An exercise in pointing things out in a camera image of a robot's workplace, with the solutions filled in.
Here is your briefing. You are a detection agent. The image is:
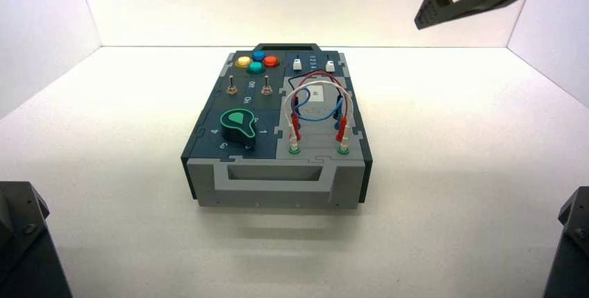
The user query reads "green black rotary knob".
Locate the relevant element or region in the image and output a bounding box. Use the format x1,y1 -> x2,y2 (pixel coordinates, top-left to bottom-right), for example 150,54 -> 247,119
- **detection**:
217,108 -> 259,147

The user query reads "dark teal grey control box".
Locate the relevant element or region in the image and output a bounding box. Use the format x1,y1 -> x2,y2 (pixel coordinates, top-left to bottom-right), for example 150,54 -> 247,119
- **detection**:
180,42 -> 374,209

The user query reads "white banana plug cable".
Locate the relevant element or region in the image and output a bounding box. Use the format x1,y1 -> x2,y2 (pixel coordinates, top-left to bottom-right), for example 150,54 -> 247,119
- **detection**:
283,80 -> 354,149

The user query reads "blue banana plug cable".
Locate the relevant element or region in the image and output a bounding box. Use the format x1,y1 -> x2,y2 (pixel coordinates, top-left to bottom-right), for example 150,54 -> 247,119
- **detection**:
294,87 -> 342,132

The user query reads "black banana plug cable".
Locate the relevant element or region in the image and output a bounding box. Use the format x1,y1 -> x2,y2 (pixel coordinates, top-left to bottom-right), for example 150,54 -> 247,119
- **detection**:
281,70 -> 345,114

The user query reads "red banana plug cable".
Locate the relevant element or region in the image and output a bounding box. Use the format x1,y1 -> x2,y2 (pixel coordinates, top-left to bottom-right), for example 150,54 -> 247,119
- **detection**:
290,75 -> 349,144

